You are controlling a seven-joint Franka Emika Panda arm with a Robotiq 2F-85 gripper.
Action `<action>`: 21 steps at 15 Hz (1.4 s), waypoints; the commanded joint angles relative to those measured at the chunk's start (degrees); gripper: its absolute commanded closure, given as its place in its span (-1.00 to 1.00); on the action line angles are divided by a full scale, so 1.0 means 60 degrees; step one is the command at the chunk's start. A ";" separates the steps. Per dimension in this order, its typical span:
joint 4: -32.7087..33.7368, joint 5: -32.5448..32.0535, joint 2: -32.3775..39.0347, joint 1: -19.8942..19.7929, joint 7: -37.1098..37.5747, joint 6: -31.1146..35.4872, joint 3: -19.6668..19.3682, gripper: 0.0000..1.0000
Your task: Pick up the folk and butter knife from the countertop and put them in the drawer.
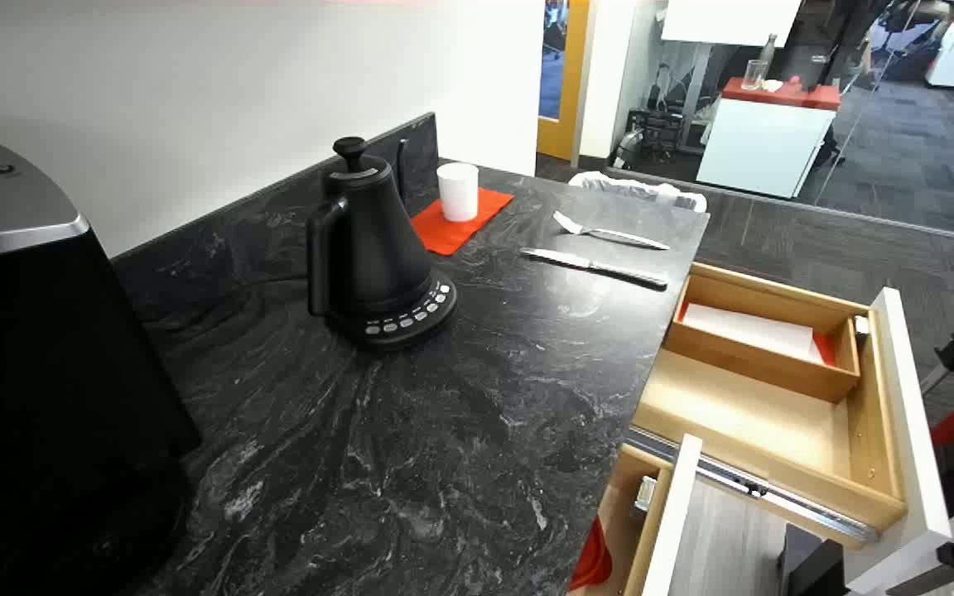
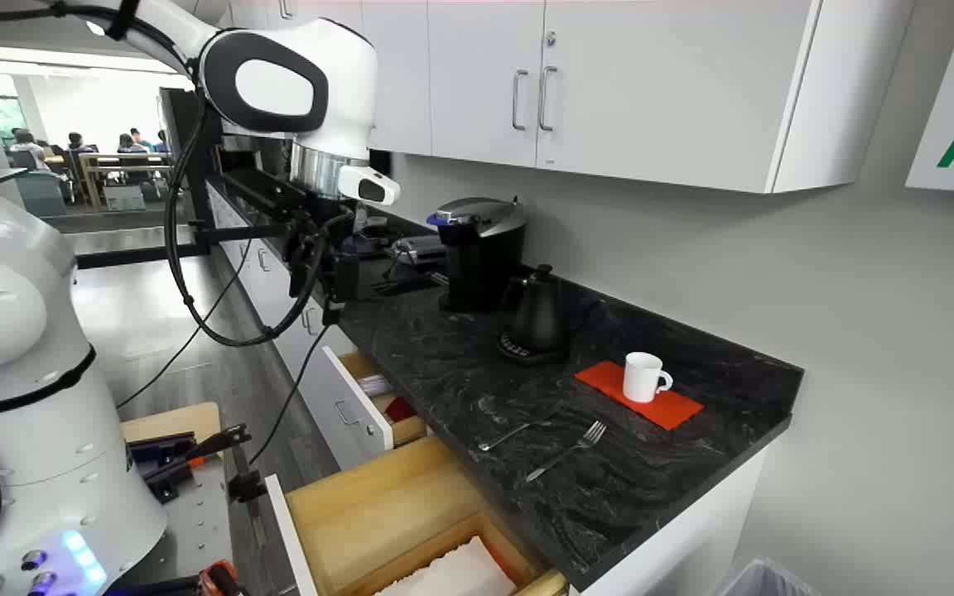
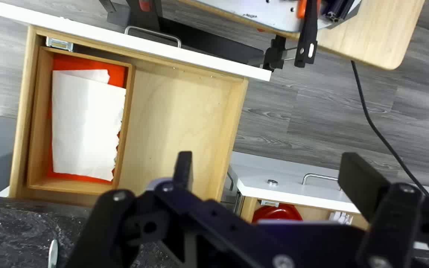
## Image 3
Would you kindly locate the open wooden drawer white front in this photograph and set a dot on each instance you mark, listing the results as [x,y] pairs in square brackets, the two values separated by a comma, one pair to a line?
[178,101]

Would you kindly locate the orange drawer liner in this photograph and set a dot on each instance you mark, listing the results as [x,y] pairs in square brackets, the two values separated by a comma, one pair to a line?
[111,72]

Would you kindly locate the light wooden table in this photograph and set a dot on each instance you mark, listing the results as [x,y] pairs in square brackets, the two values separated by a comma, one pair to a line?
[377,35]

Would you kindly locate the red object in lower drawer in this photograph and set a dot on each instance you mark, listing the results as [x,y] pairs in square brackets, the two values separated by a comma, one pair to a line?
[282,212]

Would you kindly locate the black camera clamp stand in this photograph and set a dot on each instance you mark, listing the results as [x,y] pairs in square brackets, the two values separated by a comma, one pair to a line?
[307,42]

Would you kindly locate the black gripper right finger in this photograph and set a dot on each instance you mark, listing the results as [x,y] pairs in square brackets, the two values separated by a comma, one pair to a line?
[362,184]

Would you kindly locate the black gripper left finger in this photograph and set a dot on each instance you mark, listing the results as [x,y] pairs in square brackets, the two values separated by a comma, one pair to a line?
[184,170]

